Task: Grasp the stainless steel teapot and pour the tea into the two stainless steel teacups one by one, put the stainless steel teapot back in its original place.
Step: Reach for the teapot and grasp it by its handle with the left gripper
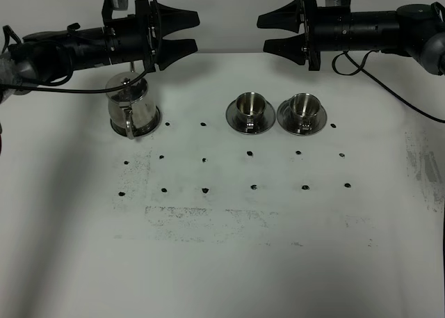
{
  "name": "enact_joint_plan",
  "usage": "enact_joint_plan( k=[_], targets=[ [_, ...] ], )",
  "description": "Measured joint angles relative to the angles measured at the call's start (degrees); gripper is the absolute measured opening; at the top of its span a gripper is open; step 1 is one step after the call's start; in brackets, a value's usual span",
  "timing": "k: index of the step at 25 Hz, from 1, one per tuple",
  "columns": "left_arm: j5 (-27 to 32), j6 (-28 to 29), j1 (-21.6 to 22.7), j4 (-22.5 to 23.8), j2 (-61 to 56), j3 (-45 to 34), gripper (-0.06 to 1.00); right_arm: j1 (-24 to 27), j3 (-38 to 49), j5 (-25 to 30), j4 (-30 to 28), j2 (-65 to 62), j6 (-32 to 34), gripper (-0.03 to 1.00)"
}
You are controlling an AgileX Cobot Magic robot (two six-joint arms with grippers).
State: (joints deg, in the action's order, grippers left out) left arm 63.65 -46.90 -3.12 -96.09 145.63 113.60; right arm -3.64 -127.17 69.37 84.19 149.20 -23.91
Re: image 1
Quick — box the right stainless steel saucer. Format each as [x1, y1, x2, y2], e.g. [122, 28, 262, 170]
[277, 98, 327, 136]

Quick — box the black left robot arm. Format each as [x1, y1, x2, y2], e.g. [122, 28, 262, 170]
[1, 0, 200, 102]

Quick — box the left stainless steel saucer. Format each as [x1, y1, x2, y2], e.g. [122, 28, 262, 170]
[225, 98, 276, 135]

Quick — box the stainless steel saucer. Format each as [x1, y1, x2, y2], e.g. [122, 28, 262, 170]
[277, 98, 327, 136]
[225, 98, 276, 135]

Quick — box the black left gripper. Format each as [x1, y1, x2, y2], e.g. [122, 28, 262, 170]
[102, 0, 200, 71]

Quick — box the right stainless steel teacup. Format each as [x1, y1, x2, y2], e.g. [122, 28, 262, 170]
[289, 93, 321, 130]

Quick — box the left stainless steel teacup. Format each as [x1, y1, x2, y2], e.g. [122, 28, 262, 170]
[236, 92, 266, 131]

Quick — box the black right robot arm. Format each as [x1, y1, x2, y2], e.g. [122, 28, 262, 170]
[257, 0, 444, 75]

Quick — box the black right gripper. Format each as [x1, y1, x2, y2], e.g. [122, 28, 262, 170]
[257, 0, 351, 71]

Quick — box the stainless steel teacup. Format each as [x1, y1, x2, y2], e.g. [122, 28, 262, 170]
[236, 92, 266, 131]
[289, 93, 321, 130]

